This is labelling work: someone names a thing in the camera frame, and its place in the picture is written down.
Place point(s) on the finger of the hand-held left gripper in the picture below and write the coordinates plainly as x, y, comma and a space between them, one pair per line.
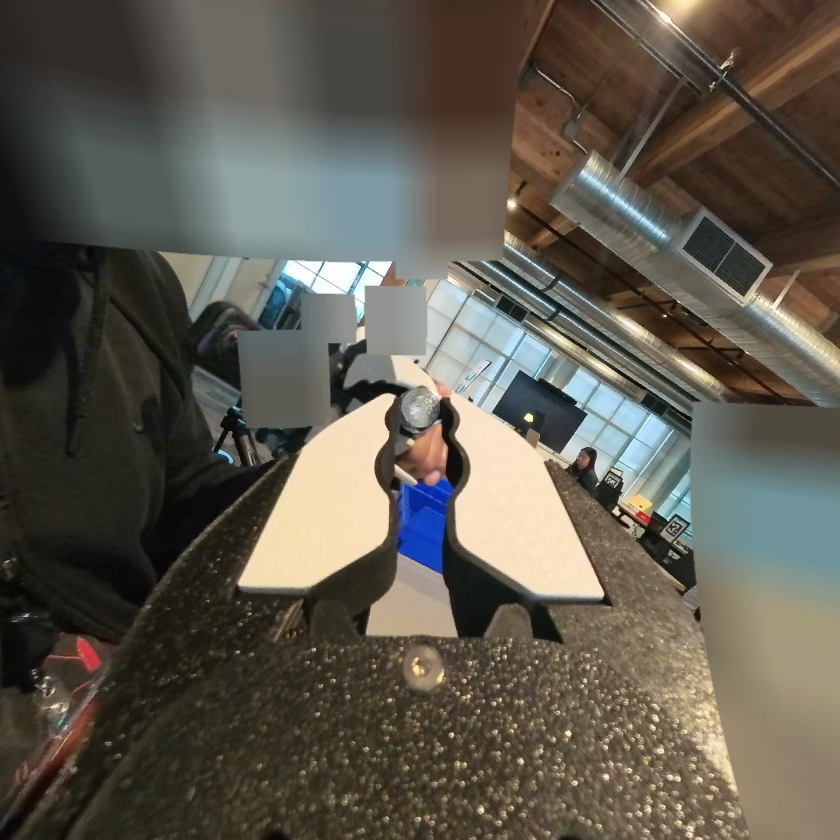
405, 475

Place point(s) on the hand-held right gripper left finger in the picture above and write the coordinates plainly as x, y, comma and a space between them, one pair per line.
321, 518

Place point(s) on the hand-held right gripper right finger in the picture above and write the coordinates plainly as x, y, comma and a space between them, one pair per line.
518, 518

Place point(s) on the silver hex bolt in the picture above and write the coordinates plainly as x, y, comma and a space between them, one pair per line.
418, 407

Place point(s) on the person's left forearm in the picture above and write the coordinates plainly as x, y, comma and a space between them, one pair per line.
210, 485

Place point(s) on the person's left hand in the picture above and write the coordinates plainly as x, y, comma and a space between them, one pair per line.
430, 459

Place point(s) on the blue plastic bin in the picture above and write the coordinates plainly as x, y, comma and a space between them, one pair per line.
423, 531

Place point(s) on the small beige stand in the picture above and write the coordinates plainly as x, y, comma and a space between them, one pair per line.
533, 437

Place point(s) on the black white marker sign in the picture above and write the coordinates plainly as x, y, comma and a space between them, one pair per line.
676, 529
613, 484

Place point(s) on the black tripod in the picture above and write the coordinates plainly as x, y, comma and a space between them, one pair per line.
246, 446

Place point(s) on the large black screen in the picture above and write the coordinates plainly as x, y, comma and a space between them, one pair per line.
538, 410

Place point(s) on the dark rounded object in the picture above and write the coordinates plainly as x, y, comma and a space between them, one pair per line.
223, 325

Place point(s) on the red plastic packet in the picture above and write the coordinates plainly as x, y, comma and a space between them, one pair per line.
79, 656

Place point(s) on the long silver air duct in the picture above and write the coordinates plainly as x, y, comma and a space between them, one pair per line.
558, 328
623, 315

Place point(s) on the large silver air duct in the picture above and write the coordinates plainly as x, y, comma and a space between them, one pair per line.
610, 197

